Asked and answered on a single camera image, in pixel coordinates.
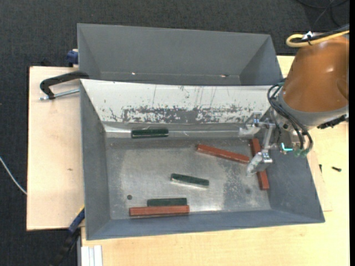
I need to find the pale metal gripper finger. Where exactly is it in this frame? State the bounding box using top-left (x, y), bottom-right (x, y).
top-left (246, 151), bottom-right (274, 177)
top-left (239, 111), bottom-right (264, 137)

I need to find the red-brown flat block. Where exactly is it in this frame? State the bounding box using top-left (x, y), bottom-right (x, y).
top-left (196, 144), bottom-right (251, 165)
top-left (250, 138), bottom-right (270, 191)
top-left (129, 204), bottom-right (191, 218)

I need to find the dark green flat block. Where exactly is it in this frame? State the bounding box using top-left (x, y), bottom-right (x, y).
top-left (131, 128), bottom-right (169, 140)
top-left (170, 173), bottom-right (210, 189)
top-left (146, 197), bottom-right (188, 207)

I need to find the grey metal bin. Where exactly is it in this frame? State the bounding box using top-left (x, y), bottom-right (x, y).
top-left (77, 23), bottom-right (326, 241)

